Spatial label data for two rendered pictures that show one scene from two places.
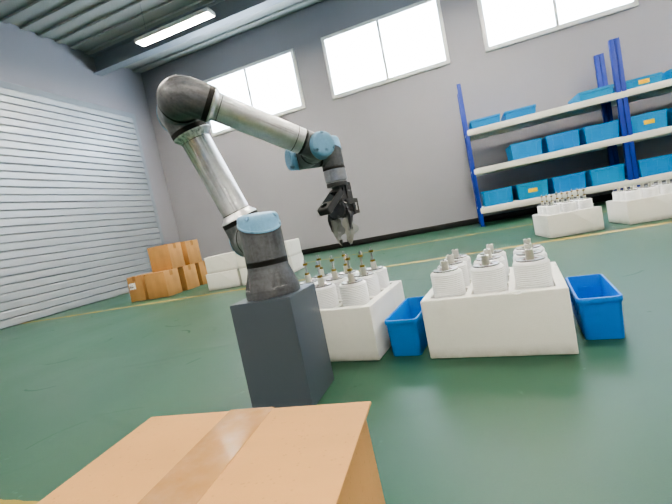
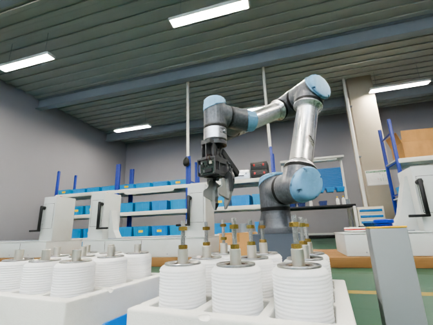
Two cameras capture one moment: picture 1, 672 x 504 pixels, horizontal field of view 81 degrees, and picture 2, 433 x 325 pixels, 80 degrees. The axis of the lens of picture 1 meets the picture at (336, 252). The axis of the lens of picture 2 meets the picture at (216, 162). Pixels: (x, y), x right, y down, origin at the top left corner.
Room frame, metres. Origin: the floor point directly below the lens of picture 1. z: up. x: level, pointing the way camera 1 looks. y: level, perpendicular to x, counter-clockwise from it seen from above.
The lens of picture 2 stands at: (2.14, -0.09, 0.32)
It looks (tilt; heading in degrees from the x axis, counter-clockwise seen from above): 15 degrees up; 177
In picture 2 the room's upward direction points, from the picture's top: 2 degrees counter-clockwise
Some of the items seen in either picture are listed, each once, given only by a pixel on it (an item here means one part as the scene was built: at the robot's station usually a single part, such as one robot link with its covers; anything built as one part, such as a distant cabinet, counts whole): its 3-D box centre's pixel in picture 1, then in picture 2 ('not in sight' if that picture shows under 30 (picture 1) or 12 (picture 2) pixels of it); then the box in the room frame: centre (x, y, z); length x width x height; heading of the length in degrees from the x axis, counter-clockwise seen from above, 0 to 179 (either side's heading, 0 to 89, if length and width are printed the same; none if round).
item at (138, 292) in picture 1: (145, 286); not in sight; (4.85, 2.37, 0.15); 0.30 x 0.24 x 0.30; 160
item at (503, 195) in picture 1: (496, 196); not in sight; (5.60, -2.37, 0.36); 0.50 x 0.38 x 0.21; 162
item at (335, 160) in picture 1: (329, 153); (215, 114); (1.35, -0.05, 0.69); 0.09 x 0.08 x 0.11; 114
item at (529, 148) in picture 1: (523, 151); not in sight; (5.47, -2.79, 0.89); 0.50 x 0.38 x 0.21; 163
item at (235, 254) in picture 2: not in sight; (235, 257); (1.60, -0.03, 0.26); 0.02 x 0.02 x 0.03
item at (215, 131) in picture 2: (334, 177); (216, 136); (1.36, -0.05, 0.61); 0.08 x 0.08 x 0.05
